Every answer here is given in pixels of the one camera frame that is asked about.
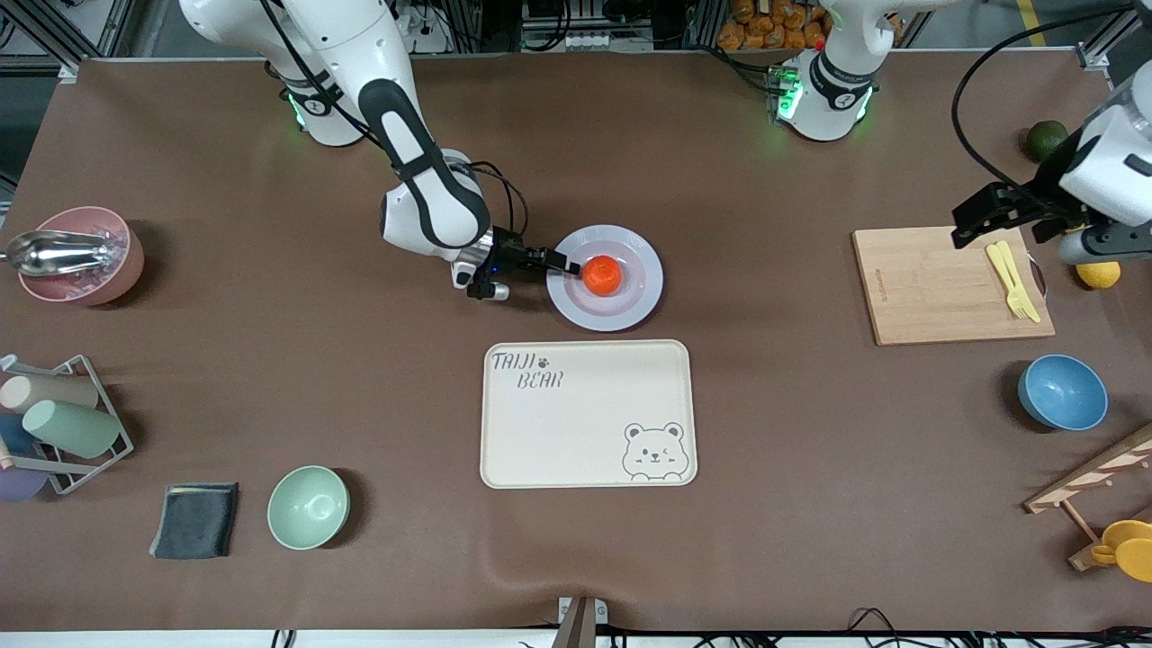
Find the yellow lemon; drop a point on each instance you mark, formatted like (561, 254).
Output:
(1098, 275)

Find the green cup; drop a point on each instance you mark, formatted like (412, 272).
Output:
(72, 427)

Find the orange fruit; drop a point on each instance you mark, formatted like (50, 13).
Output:
(603, 275)

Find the yellow mug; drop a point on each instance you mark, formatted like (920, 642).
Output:
(1129, 531)
(1136, 560)

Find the wooden cutting board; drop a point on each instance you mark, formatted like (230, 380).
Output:
(936, 288)

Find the lavender round plate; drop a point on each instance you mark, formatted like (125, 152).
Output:
(639, 301)

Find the yellow plastic fork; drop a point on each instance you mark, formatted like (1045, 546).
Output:
(1010, 283)

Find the pink bowl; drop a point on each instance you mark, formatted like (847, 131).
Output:
(81, 286)

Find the yellow plastic knife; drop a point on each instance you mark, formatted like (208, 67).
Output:
(1021, 283)

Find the green lime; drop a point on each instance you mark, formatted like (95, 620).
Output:
(1046, 139)

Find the blue bowl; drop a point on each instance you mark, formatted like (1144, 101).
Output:
(1062, 392)

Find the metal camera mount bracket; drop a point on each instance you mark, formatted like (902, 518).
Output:
(580, 621)

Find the wooden hanging rack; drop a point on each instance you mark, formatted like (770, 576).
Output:
(1080, 481)

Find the purple cup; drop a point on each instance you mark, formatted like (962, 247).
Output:
(18, 486)

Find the bag of orange fruits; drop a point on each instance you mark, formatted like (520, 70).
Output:
(774, 25)

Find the beige cup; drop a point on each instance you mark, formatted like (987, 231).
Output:
(54, 390)

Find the blue cup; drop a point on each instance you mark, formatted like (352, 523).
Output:
(13, 436)

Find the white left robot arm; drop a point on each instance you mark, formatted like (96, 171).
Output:
(1116, 162)

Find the dark grey folded cloth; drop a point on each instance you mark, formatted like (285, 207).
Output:
(195, 520)

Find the white power strip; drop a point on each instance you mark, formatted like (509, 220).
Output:
(423, 22)

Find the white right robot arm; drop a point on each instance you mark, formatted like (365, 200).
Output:
(432, 198)

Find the shiny metal scoop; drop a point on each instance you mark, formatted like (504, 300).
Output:
(54, 252)

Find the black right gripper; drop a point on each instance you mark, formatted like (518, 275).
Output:
(509, 251)

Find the cream bear print tray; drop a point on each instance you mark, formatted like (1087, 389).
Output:
(576, 423)

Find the green bowl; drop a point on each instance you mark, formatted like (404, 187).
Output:
(308, 508)

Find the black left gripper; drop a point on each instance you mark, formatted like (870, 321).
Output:
(1041, 193)

